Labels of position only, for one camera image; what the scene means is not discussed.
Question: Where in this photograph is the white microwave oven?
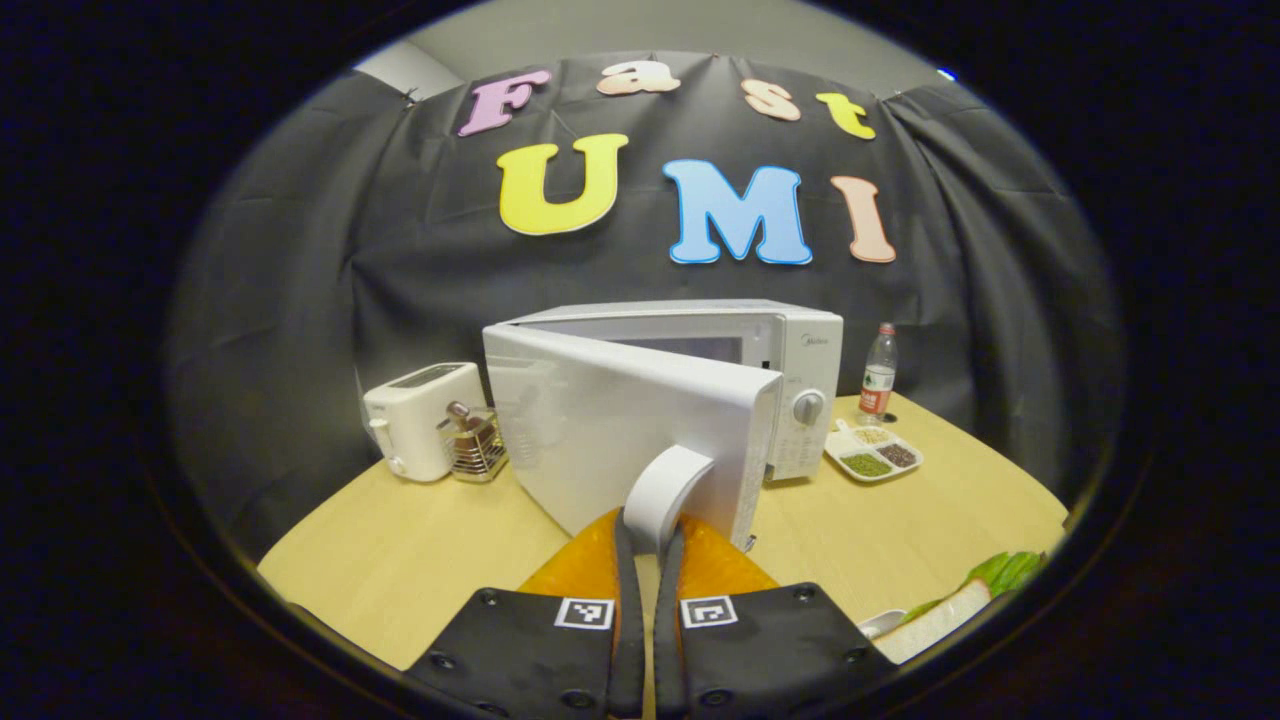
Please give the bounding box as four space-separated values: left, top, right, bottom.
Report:
482 299 844 554

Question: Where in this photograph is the metal wire basket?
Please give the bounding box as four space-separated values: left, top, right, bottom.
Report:
438 401 508 484

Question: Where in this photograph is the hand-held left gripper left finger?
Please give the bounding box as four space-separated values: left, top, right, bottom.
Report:
405 507 647 720

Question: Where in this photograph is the red label plastic bottle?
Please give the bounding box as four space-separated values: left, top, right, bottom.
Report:
860 322 899 416

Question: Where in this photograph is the toast lettuce sandwich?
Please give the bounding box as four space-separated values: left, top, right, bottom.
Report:
875 550 1047 665

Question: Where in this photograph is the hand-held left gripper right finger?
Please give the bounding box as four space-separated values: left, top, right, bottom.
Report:
654 514 897 720

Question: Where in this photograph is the white toaster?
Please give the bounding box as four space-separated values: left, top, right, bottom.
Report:
363 362 488 483

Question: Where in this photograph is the white divided bean dish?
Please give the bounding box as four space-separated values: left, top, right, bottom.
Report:
824 420 924 484

